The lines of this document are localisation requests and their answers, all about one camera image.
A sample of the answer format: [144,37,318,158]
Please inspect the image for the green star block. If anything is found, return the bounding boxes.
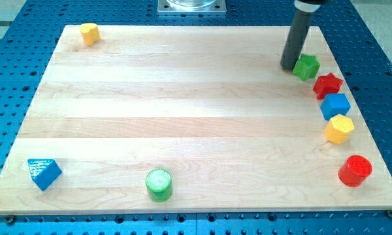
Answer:
[292,54,320,81]

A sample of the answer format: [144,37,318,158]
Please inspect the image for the red star block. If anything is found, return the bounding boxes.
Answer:
[313,72,344,100]

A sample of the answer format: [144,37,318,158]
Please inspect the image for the yellow heart block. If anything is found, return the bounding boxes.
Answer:
[80,23,101,46]

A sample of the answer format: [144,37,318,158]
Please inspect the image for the wooden board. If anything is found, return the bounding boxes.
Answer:
[0,25,392,215]

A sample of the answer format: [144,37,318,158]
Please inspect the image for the green cylinder block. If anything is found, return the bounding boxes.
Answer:
[145,168,172,202]

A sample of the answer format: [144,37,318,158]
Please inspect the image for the silver robot mounting plate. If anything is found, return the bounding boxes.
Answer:
[157,0,227,14]

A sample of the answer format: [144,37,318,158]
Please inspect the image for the blue cube block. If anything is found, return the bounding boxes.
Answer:
[320,93,351,120]

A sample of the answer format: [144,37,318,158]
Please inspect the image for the yellow hexagon block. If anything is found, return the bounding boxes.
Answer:
[324,114,355,144]

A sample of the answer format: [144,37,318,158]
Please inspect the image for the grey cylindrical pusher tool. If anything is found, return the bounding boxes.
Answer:
[280,0,329,70]

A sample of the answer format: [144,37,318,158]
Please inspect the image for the blue triangle block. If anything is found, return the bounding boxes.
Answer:
[27,159,62,191]

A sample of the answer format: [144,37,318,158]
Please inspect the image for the red cylinder block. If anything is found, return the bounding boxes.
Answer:
[338,155,373,187]

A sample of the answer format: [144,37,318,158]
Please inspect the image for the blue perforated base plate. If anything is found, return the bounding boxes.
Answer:
[0,1,392,234]

